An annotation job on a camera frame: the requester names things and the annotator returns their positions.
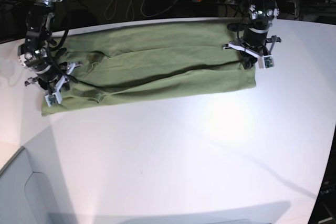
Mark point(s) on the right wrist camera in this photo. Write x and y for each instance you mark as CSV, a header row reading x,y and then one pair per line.
x,y
54,98

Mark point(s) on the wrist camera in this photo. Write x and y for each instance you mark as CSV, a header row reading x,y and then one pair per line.
x,y
54,98
266,62

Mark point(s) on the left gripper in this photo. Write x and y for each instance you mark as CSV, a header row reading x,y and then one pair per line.
x,y
254,42

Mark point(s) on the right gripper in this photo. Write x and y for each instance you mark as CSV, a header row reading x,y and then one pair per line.
x,y
51,77

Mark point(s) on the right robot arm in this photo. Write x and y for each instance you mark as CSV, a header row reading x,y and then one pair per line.
x,y
40,53

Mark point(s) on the green T-shirt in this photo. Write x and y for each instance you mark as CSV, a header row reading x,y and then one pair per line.
x,y
151,62

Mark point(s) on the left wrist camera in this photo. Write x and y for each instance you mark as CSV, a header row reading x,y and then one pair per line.
x,y
266,62

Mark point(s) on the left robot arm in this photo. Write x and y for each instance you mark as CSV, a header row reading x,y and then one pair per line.
x,y
255,13

